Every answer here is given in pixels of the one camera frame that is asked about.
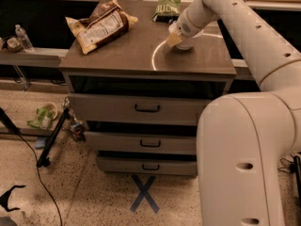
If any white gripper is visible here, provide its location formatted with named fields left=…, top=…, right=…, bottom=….
left=166, top=12, right=202, bottom=47

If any white ceramic bowl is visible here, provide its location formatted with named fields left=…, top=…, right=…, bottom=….
left=168, top=23, right=203, bottom=51

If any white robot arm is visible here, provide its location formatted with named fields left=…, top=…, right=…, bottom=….
left=167, top=0, right=301, bottom=226

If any green chip bag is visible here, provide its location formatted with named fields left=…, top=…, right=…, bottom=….
left=152, top=0, right=181, bottom=23

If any brown chip bag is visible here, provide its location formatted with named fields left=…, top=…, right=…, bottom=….
left=65, top=0, right=138, bottom=55

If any grey drawer cabinet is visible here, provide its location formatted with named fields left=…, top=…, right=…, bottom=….
left=59, top=1, right=235, bottom=163

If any top grey drawer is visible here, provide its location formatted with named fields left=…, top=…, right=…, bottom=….
left=69, top=93, right=210, bottom=126

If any grey drawer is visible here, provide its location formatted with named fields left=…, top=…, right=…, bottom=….
left=85, top=132, right=196, bottom=155
left=96, top=156, right=198, bottom=176
left=69, top=93, right=210, bottom=126

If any middle grey drawer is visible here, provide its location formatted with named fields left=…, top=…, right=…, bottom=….
left=85, top=132, right=196, bottom=155

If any bottom grey drawer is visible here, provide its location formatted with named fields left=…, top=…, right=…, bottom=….
left=96, top=156, right=198, bottom=176

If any clear plastic water bottle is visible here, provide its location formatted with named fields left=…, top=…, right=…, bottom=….
left=15, top=24, right=34, bottom=53

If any green white cloth bundle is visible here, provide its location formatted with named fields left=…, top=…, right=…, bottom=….
left=27, top=102, right=58, bottom=130

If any blue tape X mark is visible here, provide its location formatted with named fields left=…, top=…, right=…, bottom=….
left=130, top=175, right=159, bottom=214

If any black tripod leg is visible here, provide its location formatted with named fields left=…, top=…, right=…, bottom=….
left=36, top=108, right=70, bottom=168

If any black floor cable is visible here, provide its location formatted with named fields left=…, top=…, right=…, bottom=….
left=0, top=107, right=64, bottom=226

